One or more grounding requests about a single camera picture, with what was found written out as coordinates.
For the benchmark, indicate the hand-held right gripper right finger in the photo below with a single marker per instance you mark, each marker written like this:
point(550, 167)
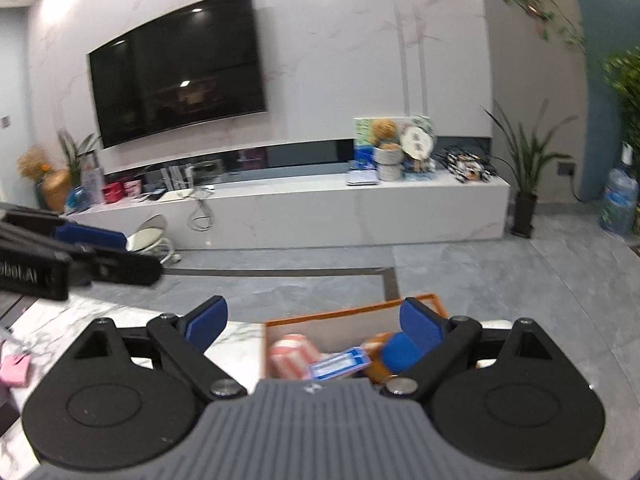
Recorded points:
point(420, 322)

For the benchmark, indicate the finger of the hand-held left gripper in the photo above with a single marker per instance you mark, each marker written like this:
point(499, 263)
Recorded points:
point(90, 236)
point(125, 270)

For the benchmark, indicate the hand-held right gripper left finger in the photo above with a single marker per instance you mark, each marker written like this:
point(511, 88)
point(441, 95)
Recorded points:
point(205, 322)

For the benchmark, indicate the orange and white box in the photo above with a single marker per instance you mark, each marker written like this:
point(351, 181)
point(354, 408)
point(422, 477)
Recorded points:
point(345, 327)

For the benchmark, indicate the blue bag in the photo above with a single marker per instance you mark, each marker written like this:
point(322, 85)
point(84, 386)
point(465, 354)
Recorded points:
point(79, 199)

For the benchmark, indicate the red gift box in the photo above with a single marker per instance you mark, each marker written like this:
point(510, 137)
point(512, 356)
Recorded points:
point(112, 193)

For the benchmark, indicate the pink gift box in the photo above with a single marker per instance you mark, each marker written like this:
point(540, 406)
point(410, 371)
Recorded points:
point(133, 190)

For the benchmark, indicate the brown vase with dried flowers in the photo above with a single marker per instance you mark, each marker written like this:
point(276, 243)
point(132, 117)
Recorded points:
point(50, 185)

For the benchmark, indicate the leafy green plant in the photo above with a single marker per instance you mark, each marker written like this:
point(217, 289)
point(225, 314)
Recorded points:
point(77, 155)

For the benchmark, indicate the blue transparent card case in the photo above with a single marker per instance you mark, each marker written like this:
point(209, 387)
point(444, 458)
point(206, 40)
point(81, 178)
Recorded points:
point(340, 362)

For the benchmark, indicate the pink and white striped cup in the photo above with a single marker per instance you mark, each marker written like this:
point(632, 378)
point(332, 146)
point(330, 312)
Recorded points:
point(292, 357)

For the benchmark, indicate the small pink pouch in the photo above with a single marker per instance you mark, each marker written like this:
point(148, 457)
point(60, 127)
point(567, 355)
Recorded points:
point(14, 370)

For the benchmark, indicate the white router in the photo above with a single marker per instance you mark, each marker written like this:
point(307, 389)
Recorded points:
point(180, 180)

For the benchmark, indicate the silver box appliance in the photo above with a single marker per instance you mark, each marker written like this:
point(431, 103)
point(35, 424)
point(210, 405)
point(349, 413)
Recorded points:
point(207, 171)

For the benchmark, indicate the white marble tv console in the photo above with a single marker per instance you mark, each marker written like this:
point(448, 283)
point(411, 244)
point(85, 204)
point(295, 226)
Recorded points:
point(310, 210)

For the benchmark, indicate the grey notebook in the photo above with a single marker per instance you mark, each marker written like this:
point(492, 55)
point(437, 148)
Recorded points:
point(361, 177)

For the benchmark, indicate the black and white toy vehicle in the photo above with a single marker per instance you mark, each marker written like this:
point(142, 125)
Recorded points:
point(470, 166)

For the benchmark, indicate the round white hand fan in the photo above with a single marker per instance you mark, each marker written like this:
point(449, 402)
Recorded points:
point(416, 142)

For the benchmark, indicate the blue and green picture box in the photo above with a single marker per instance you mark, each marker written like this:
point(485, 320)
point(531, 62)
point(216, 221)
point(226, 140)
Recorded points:
point(364, 142)

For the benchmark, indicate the black curved television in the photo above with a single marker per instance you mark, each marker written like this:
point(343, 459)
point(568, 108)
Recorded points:
point(180, 65)

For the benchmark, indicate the potted plant in black pot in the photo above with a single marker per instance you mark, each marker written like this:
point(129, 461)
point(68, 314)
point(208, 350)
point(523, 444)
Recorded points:
point(525, 160)

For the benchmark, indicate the brown teddy bear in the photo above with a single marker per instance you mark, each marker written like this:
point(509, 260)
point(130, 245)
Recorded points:
point(384, 131)

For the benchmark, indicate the blue water jug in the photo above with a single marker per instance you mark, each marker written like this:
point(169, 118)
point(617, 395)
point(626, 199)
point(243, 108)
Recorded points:
point(619, 200)

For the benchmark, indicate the wall switch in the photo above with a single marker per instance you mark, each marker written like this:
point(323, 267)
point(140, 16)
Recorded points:
point(4, 121)

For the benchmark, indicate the black wall outlet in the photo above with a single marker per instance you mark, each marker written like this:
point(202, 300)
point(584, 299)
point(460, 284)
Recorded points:
point(565, 168)

